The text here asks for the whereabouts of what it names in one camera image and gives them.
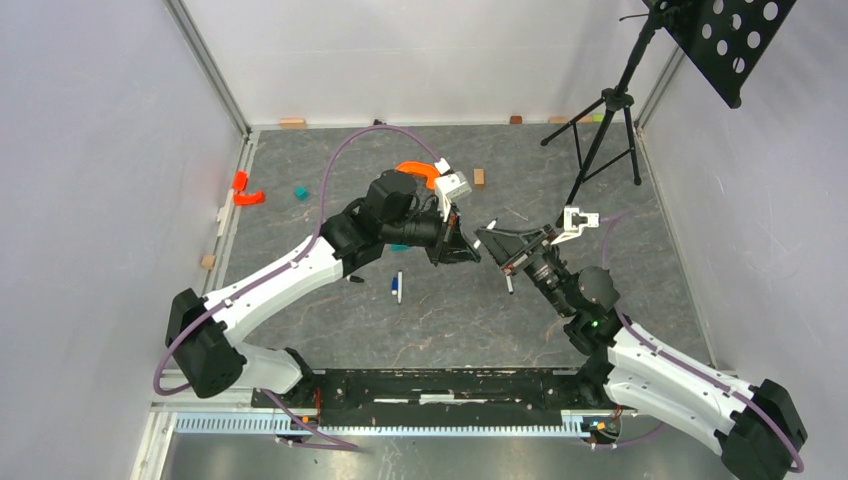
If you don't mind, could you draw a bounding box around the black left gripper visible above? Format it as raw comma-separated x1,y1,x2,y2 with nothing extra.
381,197,480,267

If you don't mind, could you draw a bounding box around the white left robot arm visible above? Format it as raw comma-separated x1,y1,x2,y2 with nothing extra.
165,170,480,408

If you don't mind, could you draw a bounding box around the wooden block back wall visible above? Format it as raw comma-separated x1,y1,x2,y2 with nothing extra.
278,118,307,129

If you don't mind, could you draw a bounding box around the orange arch block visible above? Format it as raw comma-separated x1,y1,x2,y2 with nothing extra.
395,161,441,191

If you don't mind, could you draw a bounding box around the white pen black tip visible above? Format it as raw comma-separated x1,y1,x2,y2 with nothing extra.
486,217,515,295

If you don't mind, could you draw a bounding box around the black perforated plate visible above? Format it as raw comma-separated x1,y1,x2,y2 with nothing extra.
648,0,795,109

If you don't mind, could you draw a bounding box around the aluminium corner post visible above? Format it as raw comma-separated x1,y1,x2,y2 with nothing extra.
164,0,252,138

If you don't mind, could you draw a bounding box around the wooden block left rail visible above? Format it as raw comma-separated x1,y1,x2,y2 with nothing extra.
200,254,217,271

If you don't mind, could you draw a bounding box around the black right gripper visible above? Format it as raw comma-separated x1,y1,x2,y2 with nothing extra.
474,224,575,319

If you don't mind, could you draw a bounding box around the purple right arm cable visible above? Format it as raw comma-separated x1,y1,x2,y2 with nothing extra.
596,210,806,475

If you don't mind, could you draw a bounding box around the small teal cube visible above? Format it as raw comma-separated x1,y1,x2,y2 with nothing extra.
294,187,310,201

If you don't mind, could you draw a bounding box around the orange block upright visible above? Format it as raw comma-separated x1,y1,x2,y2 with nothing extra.
231,170,249,192

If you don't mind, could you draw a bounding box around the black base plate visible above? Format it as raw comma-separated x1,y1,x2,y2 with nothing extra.
279,367,626,428

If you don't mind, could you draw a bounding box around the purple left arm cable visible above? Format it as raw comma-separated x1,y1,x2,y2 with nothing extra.
152,124,452,453

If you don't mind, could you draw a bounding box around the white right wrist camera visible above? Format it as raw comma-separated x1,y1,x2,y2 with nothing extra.
551,206,600,245

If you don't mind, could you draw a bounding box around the aluminium frame rail left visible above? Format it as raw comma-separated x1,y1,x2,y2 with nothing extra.
200,130,261,294

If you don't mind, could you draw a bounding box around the black tripod stand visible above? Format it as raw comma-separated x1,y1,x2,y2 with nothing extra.
540,1,669,207

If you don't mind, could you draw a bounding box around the wooden block back right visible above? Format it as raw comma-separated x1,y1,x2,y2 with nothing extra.
547,114,594,125

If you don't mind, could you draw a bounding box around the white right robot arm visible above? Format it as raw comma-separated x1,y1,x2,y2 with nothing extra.
476,225,808,479

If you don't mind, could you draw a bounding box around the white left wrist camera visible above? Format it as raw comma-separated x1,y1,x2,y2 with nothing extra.
434,172,472,222

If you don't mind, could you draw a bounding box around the orange curved block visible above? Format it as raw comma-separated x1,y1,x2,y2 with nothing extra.
233,190,266,207

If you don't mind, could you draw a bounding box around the blue cable duct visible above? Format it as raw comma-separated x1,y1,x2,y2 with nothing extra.
173,410,608,439

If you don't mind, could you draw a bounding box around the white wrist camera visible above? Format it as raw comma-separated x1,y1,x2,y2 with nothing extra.
551,206,600,245
434,172,472,222

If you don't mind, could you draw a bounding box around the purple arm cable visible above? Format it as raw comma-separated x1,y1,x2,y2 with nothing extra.
596,210,806,475
152,124,452,453

